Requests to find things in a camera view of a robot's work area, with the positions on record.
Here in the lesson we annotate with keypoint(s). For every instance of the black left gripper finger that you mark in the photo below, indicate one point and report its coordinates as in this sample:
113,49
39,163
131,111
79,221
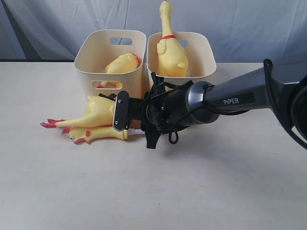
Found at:
120,120

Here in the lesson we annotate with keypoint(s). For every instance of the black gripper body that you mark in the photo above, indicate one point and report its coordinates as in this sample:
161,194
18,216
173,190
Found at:
175,107

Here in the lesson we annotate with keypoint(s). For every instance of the whole yellow rubber chicken back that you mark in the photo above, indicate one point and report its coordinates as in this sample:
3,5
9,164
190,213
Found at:
99,112

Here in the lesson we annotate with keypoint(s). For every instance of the whole yellow rubber chicken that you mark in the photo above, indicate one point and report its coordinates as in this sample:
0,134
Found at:
99,112
172,59

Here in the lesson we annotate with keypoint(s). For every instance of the whole yellow rubber chicken front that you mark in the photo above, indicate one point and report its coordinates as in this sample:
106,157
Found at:
172,59

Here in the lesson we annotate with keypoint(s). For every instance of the headless yellow rubber chicken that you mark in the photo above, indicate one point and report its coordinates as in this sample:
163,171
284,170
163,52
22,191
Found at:
122,64

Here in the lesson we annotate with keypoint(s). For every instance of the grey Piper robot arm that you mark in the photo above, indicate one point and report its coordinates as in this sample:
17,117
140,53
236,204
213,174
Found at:
281,87

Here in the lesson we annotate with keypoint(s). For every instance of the severed rubber chicken head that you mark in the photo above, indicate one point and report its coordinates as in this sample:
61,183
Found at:
81,134

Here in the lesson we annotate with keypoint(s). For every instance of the cream bin marked O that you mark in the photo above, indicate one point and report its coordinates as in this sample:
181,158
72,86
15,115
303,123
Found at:
202,65

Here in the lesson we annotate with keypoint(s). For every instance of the cream bin marked X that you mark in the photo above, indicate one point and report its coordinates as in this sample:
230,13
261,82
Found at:
100,49

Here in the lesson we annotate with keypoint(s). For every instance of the blue-grey backdrop curtain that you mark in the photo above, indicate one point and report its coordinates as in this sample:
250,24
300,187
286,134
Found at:
238,30

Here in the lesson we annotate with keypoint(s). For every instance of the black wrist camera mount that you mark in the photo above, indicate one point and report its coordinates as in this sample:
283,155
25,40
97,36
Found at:
154,121

